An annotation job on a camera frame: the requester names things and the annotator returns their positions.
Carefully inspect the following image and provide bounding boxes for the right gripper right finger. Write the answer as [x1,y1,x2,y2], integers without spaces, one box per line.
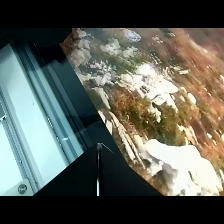
[98,142,163,197]

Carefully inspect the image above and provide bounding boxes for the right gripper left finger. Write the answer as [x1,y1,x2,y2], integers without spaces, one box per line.
[33,143,100,197]

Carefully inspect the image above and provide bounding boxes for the silver frame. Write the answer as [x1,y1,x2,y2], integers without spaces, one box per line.
[0,42,85,197]

